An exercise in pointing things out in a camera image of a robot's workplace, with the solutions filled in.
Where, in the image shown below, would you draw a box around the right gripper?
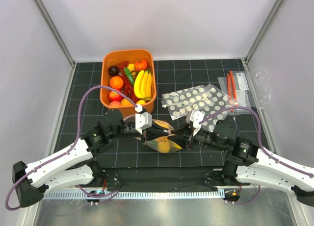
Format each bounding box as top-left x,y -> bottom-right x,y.
167,122 -> 227,152

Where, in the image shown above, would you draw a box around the yellow toy mango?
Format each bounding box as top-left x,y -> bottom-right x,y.
170,141 -> 182,150
154,120 -> 170,129

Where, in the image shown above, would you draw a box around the pink polka dot zip bag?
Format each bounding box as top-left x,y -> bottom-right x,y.
123,115 -> 178,153

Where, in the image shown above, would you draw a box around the yellow toy lemon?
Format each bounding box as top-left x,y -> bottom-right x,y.
157,141 -> 171,153

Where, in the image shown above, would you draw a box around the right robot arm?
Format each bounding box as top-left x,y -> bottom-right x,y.
168,120 -> 314,206

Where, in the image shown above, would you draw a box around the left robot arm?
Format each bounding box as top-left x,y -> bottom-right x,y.
12,109 -> 169,208

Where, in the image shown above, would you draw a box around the white polka dot zip bag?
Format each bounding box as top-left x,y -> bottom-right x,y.
161,84 -> 238,132

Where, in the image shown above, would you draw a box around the clear bag orange zipper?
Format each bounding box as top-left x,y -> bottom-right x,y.
218,71 -> 251,109

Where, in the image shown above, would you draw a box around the orange yellow toy fruit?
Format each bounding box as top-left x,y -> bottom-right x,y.
120,99 -> 133,107

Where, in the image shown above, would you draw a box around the peach toy fruit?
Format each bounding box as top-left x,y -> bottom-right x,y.
109,101 -> 120,107

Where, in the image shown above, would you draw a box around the yellow toy banana bunch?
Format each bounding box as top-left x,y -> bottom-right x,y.
133,71 -> 152,101

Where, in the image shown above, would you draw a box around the red toy chili peppers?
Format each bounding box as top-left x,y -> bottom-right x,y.
117,61 -> 139,103

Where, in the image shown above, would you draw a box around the red toy apple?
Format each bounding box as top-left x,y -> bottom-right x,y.
108,90 -> 123,102

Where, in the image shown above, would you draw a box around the orange plastic basket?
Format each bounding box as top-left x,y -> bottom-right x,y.
100,49 -> 157,117

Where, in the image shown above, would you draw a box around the green toy cucumber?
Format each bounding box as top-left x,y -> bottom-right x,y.
124,67 -> 134,87

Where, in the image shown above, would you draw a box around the orange toy pumpkin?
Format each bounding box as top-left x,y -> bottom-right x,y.
134,59 -> 149,72

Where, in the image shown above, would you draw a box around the yellow toy corn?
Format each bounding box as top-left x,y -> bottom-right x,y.
127,63 -> 136,76

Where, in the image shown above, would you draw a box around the dark purple toy plum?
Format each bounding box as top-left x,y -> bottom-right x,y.
108,65 -> 120,76

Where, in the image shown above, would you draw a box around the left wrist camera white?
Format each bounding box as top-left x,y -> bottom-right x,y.
135,104 -> 153,135

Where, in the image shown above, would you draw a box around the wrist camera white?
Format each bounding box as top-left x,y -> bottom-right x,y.
185,110 -> 204,136
135,104 -> 153,135

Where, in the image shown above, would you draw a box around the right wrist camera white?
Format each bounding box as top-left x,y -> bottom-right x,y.
185,110 -> 204,136

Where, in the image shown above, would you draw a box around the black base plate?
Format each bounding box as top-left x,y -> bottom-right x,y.
75,166 -> 251,189

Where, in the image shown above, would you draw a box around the grey slotted cable duct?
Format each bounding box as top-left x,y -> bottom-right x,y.
44,189 -> 225,200

